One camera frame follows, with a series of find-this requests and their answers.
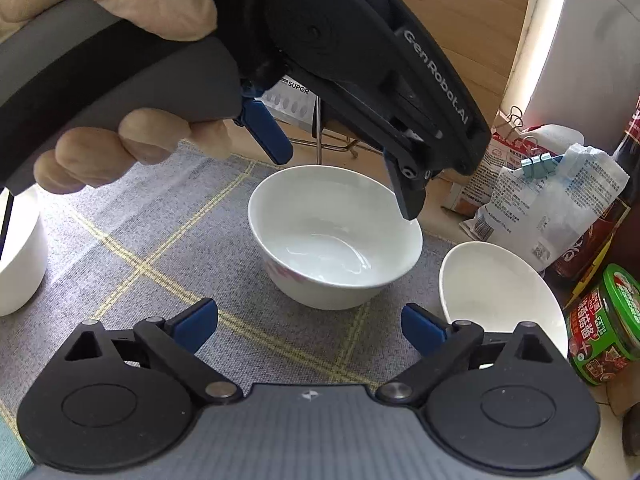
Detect white printed plastic bag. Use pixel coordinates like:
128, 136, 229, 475
459, 143, 631, 272

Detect red white packet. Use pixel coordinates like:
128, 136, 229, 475
450, 124, 586, 221

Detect green lid sauce jar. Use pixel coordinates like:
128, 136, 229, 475
567, 263, 640, 387

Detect black cable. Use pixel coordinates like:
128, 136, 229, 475
0, 189, 15, 261

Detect wire board rack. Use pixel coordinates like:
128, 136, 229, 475
287, 97, 383, 167

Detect grey teal checked dish mat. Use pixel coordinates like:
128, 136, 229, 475
0, 140, 453, 480

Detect cleaver with black handle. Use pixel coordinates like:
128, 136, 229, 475
261, 76, 388, 153

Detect wooden cutting board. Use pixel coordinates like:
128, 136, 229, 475
365, 0, 534, 133

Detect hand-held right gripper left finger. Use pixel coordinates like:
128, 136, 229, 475
65, 297, 243, 403

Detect dark soy sauce bottle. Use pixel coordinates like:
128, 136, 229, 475
544, 95, 640, 291

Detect blue binder clip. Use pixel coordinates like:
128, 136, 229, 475
520, 155, 565, 179

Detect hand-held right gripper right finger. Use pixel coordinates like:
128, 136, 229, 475
377, 303, 571, 403

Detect white floral bowl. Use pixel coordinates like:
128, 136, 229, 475
438, 241, 569, 370
0, 187, 50, 317
248, 165, 424, 311

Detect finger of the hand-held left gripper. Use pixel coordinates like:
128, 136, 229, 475
232, 85, 294, 164
382, 147, 430, 221

